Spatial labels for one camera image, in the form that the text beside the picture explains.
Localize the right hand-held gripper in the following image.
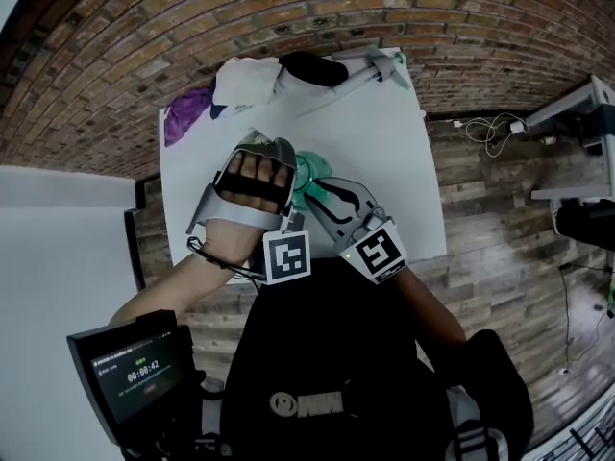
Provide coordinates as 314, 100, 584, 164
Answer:
305, 175, 410, 286

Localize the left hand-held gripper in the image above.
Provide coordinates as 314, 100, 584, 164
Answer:
185, 129, 312, 286

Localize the person's right forearm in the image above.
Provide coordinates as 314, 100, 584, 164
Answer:
393, 266, 467, 348

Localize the person's left forearm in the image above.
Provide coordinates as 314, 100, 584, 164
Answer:
108, 216, 268, 328

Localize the person's left hand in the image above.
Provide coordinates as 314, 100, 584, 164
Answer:
218, 154, 290, 211

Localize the white cloth with green logo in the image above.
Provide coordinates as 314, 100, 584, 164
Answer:
209, 58, 284, 119

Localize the purple cloth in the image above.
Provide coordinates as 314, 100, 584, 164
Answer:
162, 87, 215, 149

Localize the black cloth pouch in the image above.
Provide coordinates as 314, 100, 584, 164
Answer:
280, 50, 351, 88

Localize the black wrist band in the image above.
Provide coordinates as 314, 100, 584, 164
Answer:
186, 236, 251, 278

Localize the person's black clothed torso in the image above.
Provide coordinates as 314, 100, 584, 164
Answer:
220, 256, 534, 461

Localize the white table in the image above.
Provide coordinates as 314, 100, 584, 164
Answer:
526, 74, 615, 206

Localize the black timer monitor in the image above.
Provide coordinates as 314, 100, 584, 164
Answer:
66, 309, 196, 431

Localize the black metal railing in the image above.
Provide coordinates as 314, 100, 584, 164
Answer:
552, 415, 615, 461

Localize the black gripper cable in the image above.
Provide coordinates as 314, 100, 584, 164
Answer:
186, 237, 266, 286

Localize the thin white cable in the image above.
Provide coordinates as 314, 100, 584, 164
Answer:
454, 112, 518, 158

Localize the white harness strap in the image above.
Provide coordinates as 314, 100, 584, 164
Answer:
197, 386, 233, 450
444, 384, 510, 461

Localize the black floor cable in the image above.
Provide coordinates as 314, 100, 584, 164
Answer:
558, 262, 578, 375

